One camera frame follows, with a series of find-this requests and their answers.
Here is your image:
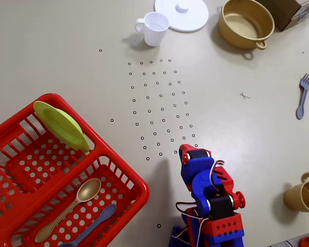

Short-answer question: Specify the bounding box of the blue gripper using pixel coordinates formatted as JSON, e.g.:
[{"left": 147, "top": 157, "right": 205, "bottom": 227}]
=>
[{"left": 179, "top": 144, "right": 218, "bottom": 216}]

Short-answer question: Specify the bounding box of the green plastic plate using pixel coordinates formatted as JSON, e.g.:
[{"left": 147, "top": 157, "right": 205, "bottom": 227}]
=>
[{"left": 32, "top": 100, "right": 91, "bottom": 154}]

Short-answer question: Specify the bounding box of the red plastic dish rack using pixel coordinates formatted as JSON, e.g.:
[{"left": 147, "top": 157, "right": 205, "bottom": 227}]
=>
[{"left": 0, "top": 93, "right": 150, "bottom": 247}]

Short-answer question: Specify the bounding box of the blue-grey plastic spoon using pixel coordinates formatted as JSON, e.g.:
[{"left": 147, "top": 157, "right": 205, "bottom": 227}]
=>
[{"left": 58, "top": 204, "right": 117, "bottom": 247}]

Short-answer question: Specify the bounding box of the gold plastic spoon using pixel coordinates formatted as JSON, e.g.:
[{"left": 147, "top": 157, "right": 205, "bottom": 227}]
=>
[{"left": 35, "top": 178, "right": 102, "bottom": 243}]

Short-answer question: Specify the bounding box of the beige plastic mug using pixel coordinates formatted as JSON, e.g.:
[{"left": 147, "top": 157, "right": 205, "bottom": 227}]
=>
[{"left": 283, "top": 171, "right": 309, "bottom": 213}]

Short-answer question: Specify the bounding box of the white plastic cup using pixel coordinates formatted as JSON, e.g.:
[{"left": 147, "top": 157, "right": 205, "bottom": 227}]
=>
[{"left": 135, "top": 11, "right": 170, "bottom": 47}]

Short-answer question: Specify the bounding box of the gold plastic pot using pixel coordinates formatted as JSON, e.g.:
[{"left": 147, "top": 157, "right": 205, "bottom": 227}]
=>
[{"left": 217, "top": 0, "right": 276, "bottom": 50}]

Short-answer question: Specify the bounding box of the blue-grey plastic fork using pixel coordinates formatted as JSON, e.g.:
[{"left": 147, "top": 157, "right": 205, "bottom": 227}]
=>
[{"left": 296, "top": 73, "right": 309, "bottom": 120}]

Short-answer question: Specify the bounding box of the white round pot lid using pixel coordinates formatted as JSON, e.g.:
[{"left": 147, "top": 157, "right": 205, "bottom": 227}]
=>
[{"left": 153, "top": 0, "right": 210, "bottom": 33}]

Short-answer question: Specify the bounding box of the brown cardboard box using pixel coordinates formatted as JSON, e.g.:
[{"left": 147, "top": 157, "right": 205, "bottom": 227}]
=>
[{"left": 254, "top": 0, "right": 309, "bottom": 32}]

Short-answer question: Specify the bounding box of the red white black servo cable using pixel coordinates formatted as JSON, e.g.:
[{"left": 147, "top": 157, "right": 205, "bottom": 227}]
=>
[
  {"left": 175, "top": 202, "right": 212, "bottom": 245},
  {"left": 208, "top": 160, "right": 225, "bottom": 196}
]

